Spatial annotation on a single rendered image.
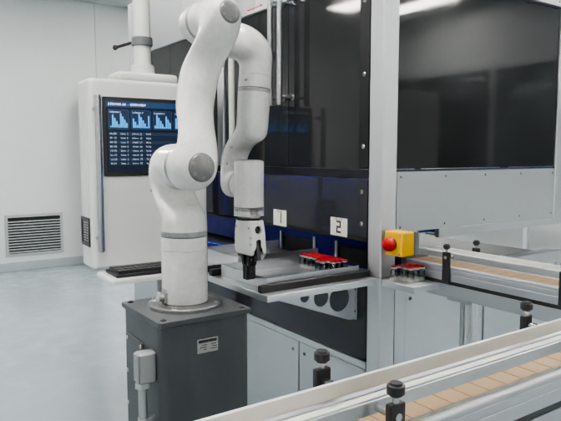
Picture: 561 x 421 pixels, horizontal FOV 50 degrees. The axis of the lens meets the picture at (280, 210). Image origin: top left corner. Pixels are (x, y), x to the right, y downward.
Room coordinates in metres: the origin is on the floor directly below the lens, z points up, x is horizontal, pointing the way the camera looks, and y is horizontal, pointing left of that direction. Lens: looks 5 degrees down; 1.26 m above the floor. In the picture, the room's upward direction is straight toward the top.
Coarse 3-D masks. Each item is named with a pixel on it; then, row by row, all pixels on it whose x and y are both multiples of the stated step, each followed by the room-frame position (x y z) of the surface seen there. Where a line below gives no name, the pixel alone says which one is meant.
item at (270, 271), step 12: (228, 264) 1.84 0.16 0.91; (240, 264) 1.87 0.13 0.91; (264, 264) 1.92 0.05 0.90; (276, 264) 1.95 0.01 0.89; (288, 264) 1.97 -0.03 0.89; (228, 276) 1.80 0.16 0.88; (240, 276) 1.73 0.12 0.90; (264, 276) 1.80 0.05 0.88; (276, 276) 1.64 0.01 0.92; (288, 276) 1.66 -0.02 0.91; (300, 276) 1.68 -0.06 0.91; (312, 276) 1.71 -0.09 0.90
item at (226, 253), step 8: (208, 248) 2.18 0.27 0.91; (216, 248) 2.20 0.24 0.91; (224, 248) 2.22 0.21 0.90; (232, 248) 2.24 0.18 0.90; (272, 248) 2.35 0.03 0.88; (208, 256) 2.13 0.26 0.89; (216, 256) 2.08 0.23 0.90; (224, 256) 2.04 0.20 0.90; (232, 256) 1.99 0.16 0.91; (272, 256) 2.04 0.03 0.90; (280, 256) 2.06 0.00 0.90
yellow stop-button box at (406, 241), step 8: (392, 232) 1.73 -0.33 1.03; (400, 232) 1.71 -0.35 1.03; (408, 232) 1.71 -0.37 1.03; (416, 232) 1.73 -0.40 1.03; (400, 240) 1.70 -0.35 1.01; (408, 240) 1.71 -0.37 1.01; (416, 240) 1.73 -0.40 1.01; (400, 248) 1.70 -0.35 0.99; (408, 248) 1.71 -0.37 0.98; (416, 248) 1.73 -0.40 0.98; (400, 256) 1.70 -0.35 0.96
